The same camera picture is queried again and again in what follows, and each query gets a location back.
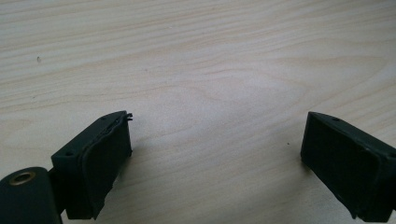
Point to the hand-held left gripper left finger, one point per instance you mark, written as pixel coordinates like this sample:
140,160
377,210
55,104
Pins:
93,168

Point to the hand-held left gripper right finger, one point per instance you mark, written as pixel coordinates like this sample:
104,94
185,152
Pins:
348,168

